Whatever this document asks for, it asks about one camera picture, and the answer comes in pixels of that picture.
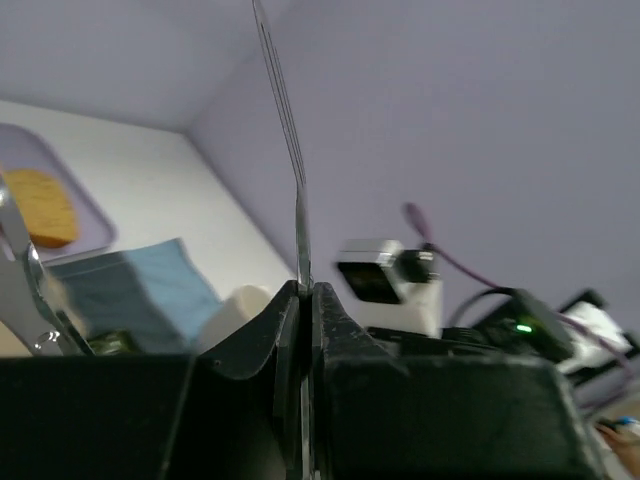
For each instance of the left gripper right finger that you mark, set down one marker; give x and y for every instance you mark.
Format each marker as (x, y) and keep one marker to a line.
(378, 416)

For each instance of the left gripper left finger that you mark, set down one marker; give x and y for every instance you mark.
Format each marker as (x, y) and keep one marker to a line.
(86, 423)

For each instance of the slice of bread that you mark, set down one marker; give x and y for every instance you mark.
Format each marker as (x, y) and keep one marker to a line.
(45, 206)

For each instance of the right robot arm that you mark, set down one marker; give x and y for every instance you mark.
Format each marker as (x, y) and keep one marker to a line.
(580, 339)

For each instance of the white ceramic mug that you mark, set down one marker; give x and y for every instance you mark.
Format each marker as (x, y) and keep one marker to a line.
(243, 305)

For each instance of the black floral square plate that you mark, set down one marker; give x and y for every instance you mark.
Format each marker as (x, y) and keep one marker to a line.
(115, 342)

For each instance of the striped cloth placemat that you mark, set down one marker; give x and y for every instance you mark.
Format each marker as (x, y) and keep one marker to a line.
(155, 293)

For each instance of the lavender serving tray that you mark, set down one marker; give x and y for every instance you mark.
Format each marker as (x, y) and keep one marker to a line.
(23, 149)

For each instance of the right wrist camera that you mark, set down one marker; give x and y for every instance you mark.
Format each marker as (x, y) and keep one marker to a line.
(397, 288)

